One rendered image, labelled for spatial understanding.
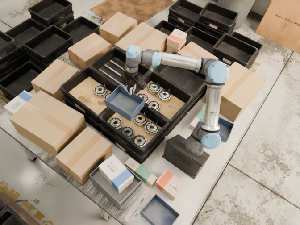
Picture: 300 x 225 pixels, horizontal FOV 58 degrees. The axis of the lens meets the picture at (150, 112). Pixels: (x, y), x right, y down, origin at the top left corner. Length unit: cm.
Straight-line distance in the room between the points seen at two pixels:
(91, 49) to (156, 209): 140
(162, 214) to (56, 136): 86
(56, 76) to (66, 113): 40
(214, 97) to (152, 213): 83
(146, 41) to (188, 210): 143
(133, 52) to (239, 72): 113
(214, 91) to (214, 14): 212
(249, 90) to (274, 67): 176
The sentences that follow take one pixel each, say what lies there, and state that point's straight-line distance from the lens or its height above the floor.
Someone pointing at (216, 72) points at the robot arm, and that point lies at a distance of 158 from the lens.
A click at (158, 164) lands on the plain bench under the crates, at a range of 199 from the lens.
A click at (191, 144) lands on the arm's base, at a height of 91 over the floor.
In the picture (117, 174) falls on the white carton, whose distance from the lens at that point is 174.
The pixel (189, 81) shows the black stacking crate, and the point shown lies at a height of 83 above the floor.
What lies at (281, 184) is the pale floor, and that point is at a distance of 306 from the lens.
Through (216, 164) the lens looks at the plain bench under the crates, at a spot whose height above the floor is 70.
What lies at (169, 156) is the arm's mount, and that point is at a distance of 195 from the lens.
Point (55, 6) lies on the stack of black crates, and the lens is 362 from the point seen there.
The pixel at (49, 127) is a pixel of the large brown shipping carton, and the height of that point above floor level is 90.
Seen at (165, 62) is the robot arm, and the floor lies 133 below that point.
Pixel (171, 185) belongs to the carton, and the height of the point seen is 78.
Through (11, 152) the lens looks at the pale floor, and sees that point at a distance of 302.
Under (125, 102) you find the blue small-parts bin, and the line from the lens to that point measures 179.
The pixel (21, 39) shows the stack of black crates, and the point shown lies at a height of 38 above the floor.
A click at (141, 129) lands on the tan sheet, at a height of 83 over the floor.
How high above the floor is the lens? 251
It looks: 55 degrees down
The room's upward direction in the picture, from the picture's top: 7 degrees clockwise
